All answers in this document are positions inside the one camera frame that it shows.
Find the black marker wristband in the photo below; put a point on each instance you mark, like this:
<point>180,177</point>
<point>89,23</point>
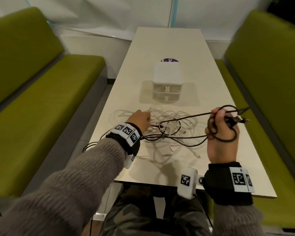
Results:
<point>135,147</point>
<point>218,186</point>

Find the person's left hand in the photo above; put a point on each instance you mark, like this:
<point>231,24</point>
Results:
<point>140,120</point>

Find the black right marker wristband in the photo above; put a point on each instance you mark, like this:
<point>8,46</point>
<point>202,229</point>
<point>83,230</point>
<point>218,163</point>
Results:
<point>218,186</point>

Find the person's camouflage trousers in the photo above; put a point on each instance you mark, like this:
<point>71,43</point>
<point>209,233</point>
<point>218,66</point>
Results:
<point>130,218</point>

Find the person's left forearm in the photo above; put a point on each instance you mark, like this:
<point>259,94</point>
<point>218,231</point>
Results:
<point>71,189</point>

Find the light blue vertical strip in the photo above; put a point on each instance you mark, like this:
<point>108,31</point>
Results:
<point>174,12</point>

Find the person's right forearm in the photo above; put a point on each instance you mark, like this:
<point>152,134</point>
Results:
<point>236,221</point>

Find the green leafy plant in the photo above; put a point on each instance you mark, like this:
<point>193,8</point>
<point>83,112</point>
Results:
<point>285,7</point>

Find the white drawer box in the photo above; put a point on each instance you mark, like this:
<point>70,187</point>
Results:
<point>167,72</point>

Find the person's right hand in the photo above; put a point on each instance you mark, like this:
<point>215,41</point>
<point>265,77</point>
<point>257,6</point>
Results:
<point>223,149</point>

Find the black left marker wristband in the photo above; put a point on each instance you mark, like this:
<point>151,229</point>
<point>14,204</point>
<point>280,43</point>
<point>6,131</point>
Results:
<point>135,147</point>

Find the beige table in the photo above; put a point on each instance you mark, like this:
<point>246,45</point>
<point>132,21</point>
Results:
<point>169,41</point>

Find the green bench sofa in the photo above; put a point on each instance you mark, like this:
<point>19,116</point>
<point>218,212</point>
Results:
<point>44,103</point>
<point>273,95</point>

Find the round purple sticker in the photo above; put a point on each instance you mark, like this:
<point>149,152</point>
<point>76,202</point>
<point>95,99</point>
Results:
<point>169,60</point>

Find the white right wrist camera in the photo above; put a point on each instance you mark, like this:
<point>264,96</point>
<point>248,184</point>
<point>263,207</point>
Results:
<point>185,191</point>

